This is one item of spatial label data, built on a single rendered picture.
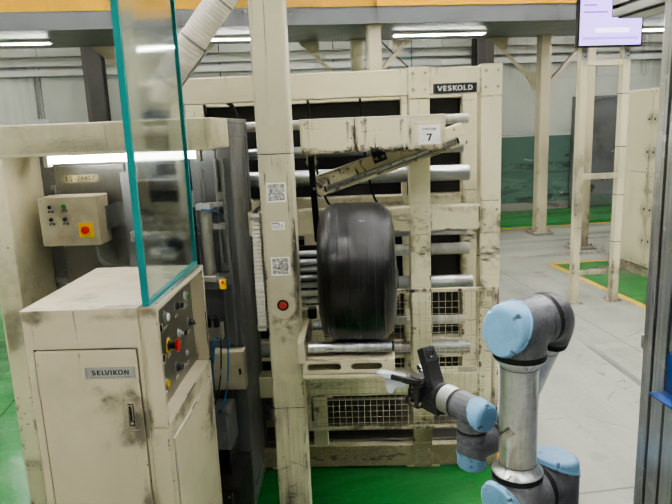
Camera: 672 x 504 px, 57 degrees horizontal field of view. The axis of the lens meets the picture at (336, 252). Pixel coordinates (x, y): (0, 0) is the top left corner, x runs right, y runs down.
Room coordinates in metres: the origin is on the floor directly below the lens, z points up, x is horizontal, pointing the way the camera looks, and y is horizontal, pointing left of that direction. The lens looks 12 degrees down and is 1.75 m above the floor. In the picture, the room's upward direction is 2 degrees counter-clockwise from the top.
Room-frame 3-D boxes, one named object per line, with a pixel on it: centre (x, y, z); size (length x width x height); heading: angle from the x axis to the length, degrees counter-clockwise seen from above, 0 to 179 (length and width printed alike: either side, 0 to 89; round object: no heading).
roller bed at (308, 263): (2.83, 0.17, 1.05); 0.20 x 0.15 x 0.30; 88
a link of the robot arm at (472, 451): (1.44, -0.34, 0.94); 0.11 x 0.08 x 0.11; 123
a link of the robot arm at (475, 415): (1.43, -0.32, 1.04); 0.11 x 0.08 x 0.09; 33
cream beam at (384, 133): (2.73, -0.18, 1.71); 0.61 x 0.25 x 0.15; 88
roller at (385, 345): (2.30, -0.04, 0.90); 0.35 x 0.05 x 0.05; 88
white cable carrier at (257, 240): (2.40, 0.30, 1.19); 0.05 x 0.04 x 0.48; 178
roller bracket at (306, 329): (2.44, 0.14, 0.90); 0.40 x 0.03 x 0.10; 178
